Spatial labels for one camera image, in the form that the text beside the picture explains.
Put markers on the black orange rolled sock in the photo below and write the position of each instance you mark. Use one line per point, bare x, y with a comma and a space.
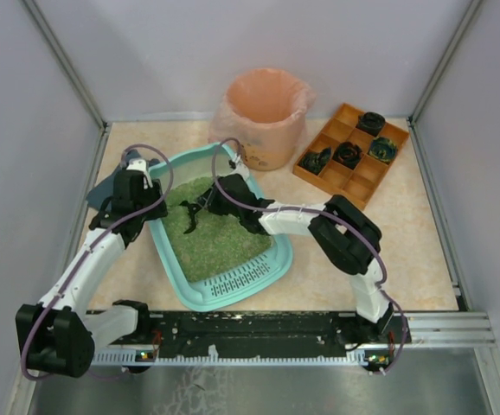
348, 154

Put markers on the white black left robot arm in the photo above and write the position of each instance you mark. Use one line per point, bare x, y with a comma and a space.
55, 336

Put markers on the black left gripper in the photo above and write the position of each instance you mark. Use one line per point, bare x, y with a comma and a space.
151, 190

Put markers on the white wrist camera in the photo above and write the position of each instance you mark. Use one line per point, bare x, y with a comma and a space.
239, 168
142, 166

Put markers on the orange bin with plastic liner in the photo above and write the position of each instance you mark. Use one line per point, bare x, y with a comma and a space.
265, 109

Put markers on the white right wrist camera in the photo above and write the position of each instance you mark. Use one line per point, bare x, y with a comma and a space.
239, 168

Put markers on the orange wooden compartment tray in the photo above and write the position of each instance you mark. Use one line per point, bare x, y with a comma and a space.
358, 184

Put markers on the blue yellow rolled sock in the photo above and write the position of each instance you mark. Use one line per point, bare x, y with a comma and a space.
383, 150

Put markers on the black slotted litter scoop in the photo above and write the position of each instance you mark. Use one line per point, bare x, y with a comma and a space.
191, 216

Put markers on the teal plastic litter box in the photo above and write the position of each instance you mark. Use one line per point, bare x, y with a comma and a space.
222, 288

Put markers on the folded dark grey cloth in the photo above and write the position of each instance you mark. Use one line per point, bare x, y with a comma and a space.
104, 188

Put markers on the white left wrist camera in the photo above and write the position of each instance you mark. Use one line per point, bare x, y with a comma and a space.
142, 166

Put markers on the aluminium frame rail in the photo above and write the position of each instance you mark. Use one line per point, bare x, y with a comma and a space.
438, 328

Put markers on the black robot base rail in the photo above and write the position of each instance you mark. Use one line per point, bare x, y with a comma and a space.
276, 333

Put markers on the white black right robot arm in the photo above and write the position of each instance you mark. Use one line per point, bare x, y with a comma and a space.
347, 237

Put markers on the white slotted cable duct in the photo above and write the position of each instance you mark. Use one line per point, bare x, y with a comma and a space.
211, 356

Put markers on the green cat litter pellets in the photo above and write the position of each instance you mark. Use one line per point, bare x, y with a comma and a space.
217, 244

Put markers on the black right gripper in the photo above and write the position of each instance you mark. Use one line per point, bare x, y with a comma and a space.
208, 202

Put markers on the dark green rolled sock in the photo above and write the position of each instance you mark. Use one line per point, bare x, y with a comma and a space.
315, 161

